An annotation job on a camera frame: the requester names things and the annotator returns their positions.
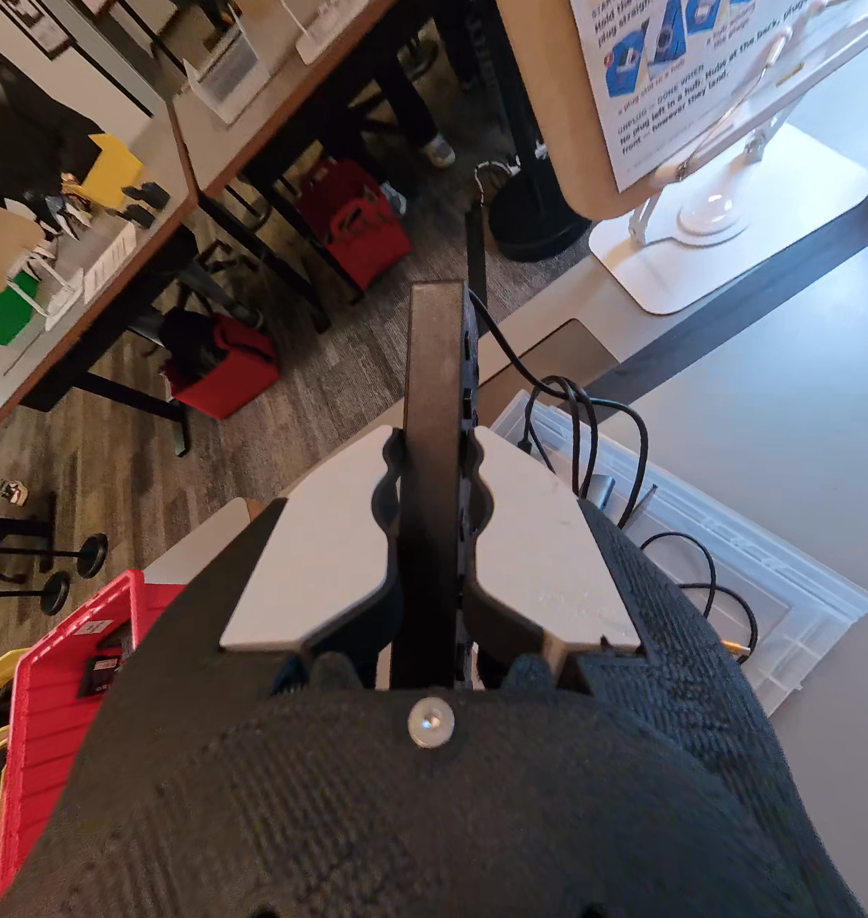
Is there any beige board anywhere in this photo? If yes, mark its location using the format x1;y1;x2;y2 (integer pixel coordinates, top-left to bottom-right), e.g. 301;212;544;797
0;197;44;295

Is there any yellow box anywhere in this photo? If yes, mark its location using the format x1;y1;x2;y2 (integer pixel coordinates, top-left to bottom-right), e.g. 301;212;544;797
82;132;145;210

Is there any red ridged bin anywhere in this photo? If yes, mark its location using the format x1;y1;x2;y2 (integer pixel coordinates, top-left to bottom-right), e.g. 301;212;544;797
0;570;187;905

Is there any black usb hub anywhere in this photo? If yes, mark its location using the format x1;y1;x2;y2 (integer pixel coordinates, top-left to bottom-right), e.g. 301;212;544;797
391;282;486;691

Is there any clear plastic bin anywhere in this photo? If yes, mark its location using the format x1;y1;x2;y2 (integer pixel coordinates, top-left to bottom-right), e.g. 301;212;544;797
491;391;868;718

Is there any black hub cable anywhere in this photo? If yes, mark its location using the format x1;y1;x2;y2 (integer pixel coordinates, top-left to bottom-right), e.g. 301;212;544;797
468;287;650;532

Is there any green box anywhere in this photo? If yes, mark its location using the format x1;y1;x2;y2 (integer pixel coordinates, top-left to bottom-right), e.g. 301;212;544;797
0;271;42;347

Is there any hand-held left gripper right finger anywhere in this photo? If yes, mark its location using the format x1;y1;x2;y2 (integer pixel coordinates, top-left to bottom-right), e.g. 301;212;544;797
464;425;644;678

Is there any wooden table with black legs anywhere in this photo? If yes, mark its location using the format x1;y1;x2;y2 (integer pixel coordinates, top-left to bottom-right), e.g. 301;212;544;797
0;43;198;456
168;0;435;334

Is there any orange usb cable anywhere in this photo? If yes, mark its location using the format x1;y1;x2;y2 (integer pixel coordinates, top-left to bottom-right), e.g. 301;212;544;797
642;532;759;664

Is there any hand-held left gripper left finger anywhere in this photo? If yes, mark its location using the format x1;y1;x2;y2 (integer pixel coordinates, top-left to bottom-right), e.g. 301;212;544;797
220;425;406;657

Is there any black stool base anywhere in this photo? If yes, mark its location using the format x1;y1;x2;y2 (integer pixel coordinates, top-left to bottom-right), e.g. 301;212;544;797
0;491;110;621

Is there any red bag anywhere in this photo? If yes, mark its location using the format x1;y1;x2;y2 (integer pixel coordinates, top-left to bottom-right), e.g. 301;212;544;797
297;159;413;289
163;310;280;422

